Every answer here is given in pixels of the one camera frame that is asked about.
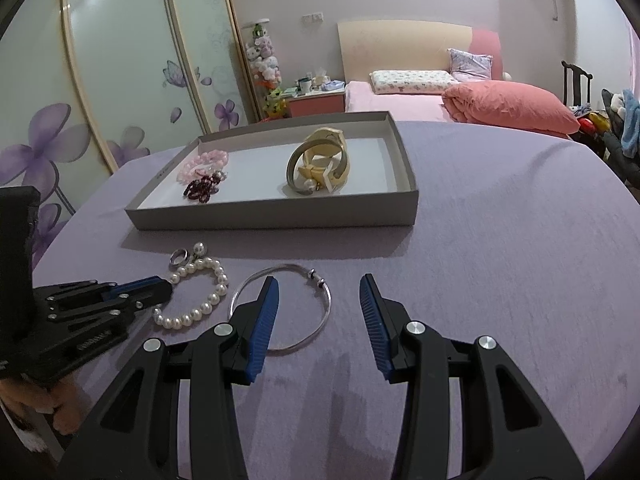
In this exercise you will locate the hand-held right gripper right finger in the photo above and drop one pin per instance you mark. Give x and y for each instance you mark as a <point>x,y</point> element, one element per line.
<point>375,325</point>

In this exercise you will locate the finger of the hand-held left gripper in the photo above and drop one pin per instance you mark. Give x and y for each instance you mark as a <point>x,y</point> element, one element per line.
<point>145,297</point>
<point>135,284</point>

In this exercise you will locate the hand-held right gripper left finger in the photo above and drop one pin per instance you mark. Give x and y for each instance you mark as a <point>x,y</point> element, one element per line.
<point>260,330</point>

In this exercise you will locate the thin silver clasp bangle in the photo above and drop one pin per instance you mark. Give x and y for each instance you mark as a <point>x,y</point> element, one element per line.
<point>327,305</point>

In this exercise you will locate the grey cardboard tray box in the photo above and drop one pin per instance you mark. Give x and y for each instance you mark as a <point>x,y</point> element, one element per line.
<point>250,212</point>

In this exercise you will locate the metal cuff bangle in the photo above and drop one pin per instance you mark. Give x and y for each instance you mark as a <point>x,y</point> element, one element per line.
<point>292,170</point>

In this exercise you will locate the yellow wrist watch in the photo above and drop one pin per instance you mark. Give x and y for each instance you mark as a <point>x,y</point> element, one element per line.
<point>327,157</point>

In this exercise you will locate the person's left hand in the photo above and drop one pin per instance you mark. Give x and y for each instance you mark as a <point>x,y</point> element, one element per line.
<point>62,410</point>

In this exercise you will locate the purple tablecloth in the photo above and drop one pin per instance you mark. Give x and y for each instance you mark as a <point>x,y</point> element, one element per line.
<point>500,285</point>

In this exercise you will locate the floral sliding door wardrobe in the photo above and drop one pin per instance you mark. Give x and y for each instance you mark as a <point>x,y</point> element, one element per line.
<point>100,60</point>

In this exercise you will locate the pink bed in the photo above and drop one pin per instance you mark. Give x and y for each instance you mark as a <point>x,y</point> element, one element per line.
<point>400,102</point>

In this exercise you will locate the pink nightstand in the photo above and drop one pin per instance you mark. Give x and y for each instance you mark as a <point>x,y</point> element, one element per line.
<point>315,105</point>

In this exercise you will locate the patterned white pillow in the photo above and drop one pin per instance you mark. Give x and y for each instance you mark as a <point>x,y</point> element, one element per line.
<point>415,81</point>

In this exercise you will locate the white mug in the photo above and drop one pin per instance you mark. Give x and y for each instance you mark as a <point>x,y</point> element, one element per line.
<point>304,86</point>

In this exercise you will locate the tissue box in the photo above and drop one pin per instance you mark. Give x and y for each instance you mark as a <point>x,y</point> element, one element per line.
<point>321,77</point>

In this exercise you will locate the plush toy tower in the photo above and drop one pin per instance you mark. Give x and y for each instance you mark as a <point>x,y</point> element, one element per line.
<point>265,65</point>

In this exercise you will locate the salmon pink pillow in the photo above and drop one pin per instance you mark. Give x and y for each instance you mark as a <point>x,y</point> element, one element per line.
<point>505,102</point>

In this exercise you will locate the purple floral pillow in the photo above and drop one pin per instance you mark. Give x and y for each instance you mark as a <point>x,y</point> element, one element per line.
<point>470,64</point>

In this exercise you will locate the cream and pink headboard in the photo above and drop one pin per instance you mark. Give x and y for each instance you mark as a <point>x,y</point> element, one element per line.
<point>400,47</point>

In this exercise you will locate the red and yellow toys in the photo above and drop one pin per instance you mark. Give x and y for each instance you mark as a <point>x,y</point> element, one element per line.
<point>592,122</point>

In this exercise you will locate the dark wooden chair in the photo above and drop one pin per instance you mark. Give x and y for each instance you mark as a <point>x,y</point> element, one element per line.
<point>570,82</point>

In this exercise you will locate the white wall socket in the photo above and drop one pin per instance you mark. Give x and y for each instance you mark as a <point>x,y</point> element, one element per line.
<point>313,18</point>

